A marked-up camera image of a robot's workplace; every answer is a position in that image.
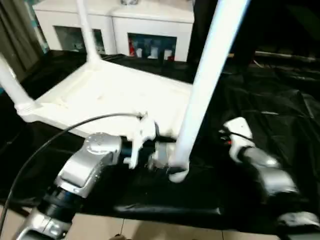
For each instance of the white plastic table top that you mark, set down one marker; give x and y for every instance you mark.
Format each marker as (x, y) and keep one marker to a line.
(100, 95)

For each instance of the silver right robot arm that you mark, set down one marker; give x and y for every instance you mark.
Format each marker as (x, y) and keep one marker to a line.
(270, 170)

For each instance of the black work mat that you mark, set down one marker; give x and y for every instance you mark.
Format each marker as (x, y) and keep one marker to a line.
(262, 105)

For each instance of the red white bottle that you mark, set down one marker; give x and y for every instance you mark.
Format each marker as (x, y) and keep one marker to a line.
(131, 47)

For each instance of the white glass door cabinet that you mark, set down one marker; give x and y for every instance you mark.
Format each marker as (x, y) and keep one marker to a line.
(150, 22)

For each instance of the black white patterned box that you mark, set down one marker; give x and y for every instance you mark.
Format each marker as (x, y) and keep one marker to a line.
(130, 2)

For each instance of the grey curtain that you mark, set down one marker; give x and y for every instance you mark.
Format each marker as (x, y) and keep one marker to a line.
(17, 37)

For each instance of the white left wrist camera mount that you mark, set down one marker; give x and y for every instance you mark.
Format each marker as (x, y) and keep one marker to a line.
(142, 135)

